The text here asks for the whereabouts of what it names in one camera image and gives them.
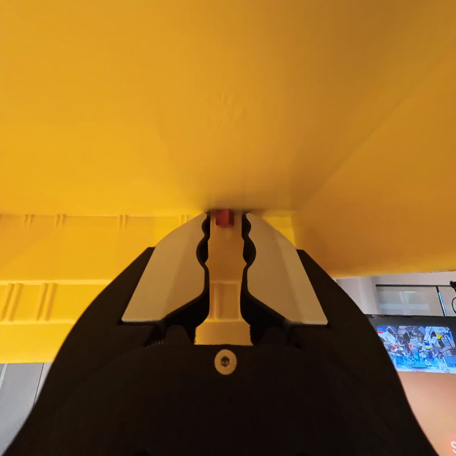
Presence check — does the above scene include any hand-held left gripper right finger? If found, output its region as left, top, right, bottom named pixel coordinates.
left=240, top=213, right=328, bottom=346

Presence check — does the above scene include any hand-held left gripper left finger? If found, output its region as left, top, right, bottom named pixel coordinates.
left=122, top=214, right=211, bottom=346

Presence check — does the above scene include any colourful printed screen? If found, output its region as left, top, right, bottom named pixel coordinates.
left=370, top=315, right=456, bottom=375

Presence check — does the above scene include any yellow plastic bin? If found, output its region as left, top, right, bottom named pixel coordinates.
left=0, top=0, right=456, bottom=364

